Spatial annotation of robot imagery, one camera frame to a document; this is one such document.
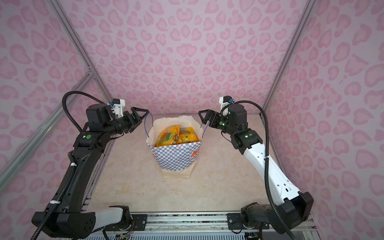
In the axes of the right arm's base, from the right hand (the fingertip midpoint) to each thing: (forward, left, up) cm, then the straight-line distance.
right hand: (205, 113), depth 68 cm
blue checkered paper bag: (-14, +15, -21) cm, 29 cm away
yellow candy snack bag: (+3, +10, -20) cm, 22 cm away
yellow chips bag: (0, +20, -18) cm, 27 cm away
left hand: (-2, +27, +2) cm, 27 cm away
